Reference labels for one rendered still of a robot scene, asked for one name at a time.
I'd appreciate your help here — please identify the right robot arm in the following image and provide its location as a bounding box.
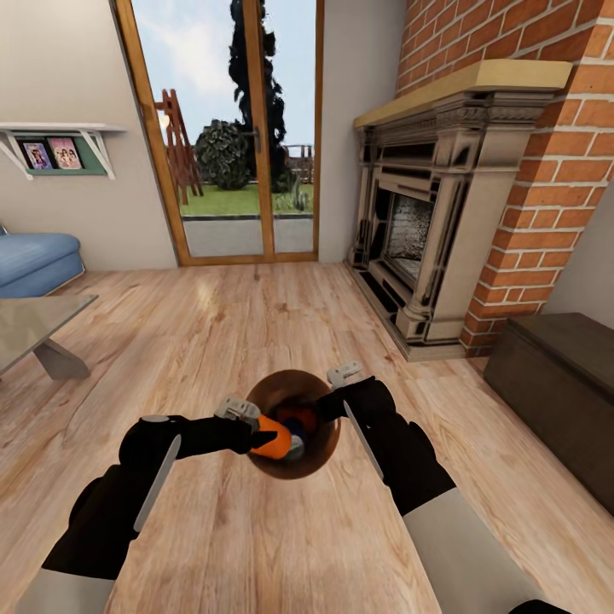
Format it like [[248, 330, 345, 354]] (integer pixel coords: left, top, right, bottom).
[[316, 360, 570, 614]]

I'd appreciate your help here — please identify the can of soda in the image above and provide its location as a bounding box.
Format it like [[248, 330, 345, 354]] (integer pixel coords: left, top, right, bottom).
[[241, 414, 291, 459], [266, 408, 317, 435], [282, 417, 306, 462]]

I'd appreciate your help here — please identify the trash can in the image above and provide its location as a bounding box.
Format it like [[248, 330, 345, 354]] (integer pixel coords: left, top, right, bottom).
[[245, 369, 342, 481]]

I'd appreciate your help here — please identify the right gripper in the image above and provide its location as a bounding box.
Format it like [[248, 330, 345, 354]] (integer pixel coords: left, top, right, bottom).
[[316, 387, 346, 423]]

